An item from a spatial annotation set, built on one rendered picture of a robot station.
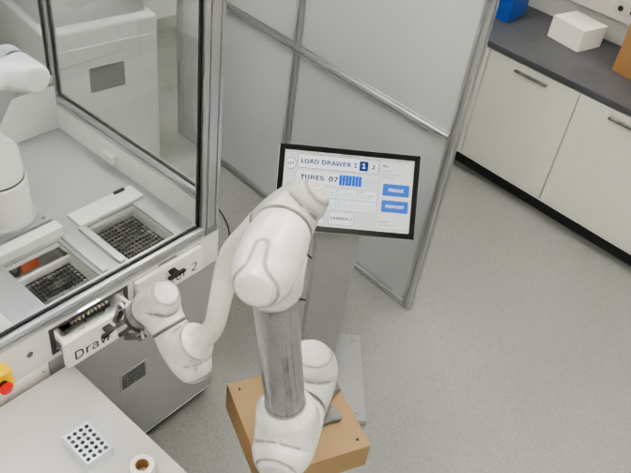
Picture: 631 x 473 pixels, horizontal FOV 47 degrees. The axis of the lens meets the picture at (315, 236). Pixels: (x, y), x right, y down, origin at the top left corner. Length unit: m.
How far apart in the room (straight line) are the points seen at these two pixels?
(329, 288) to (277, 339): 1.39
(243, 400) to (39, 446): 0.59
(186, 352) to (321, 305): 1.21
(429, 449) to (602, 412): 0.89
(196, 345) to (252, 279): 0.54
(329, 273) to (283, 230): 1.46
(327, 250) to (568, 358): 1.55
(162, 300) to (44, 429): 0.61
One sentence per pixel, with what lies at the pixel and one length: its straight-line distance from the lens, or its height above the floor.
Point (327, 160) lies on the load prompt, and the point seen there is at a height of 1.16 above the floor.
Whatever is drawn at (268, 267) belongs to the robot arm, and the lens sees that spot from 1.41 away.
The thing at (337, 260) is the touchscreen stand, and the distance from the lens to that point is 2.87.
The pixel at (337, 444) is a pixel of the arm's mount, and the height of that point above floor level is 0.86.
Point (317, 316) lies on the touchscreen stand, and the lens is 3.09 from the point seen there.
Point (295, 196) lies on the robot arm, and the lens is 1.54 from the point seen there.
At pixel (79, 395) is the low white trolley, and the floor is 0.76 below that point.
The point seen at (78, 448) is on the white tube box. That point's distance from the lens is 2.22.
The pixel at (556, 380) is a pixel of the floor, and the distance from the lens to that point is 3.75.
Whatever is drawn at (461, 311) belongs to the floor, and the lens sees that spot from 3.88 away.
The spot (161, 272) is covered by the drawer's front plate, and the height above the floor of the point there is 0.92.
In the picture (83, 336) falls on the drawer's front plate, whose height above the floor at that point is 0.92.
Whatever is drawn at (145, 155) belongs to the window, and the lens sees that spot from 2.21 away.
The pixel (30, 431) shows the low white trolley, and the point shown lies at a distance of 2.32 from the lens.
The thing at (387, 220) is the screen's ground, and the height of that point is 1.01.
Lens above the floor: 2.62
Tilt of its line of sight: 40 degrees down
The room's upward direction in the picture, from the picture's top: 9 degrees clockwise
